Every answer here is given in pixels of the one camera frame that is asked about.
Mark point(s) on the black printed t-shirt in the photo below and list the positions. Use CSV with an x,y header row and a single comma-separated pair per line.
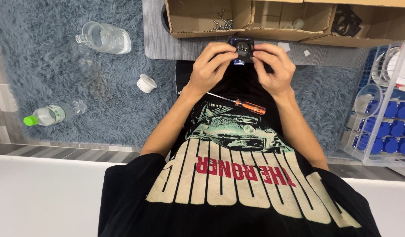
x,y
235,184

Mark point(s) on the black plastic parts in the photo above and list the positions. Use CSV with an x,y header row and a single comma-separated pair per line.
x,y
345,21

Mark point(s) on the shaggy blue-grey rug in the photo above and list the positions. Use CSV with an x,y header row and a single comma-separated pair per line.
x,y
74,82

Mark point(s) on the large white paper scrap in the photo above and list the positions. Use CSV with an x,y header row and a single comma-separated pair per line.
x,y
284,46

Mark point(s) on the clear plastic cup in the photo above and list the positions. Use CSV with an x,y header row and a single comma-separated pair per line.
x,y
367,100

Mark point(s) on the person's left hand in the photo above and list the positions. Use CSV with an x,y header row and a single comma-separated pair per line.
x,y
205,70

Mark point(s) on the white plastic part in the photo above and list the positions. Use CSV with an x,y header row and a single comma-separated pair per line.
x,y
298,23

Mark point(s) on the clear bottle with green cap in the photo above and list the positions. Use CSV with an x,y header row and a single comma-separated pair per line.
x,y
49,115

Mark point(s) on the white round plastic cap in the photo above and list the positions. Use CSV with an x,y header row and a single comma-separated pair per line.
x,y
145,83

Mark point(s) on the white round discs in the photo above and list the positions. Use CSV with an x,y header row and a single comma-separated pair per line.
x,y
400,65

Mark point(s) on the black round object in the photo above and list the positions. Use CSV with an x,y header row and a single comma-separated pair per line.
x,y
164,18

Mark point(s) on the cardboard box with screws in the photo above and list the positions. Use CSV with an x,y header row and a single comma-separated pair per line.
x,y
196,23

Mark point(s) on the cardboard box with black parts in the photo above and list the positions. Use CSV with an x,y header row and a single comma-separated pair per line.
x,y
380,31

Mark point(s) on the pile of silver screws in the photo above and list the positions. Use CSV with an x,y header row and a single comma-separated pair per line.
x,y
225,23

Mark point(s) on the white seat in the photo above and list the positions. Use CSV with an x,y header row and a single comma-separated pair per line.
x,y
47,197

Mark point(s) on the small white paper scrap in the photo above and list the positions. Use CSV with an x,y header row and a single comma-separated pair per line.
x,y
307,53

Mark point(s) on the cardboard box with white part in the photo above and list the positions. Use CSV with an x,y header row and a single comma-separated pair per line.
x,y
271,23

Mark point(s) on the person's right hand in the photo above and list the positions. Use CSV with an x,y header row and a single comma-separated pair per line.
x,y
278,72

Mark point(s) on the rows of blue plastic caps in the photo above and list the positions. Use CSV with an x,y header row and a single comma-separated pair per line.
x,y
392,128

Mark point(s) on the clear plastic crate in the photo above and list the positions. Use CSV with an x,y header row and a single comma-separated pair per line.
x,y
364,154

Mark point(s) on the small blue and black device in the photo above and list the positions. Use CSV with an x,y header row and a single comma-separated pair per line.
x,y
244,49

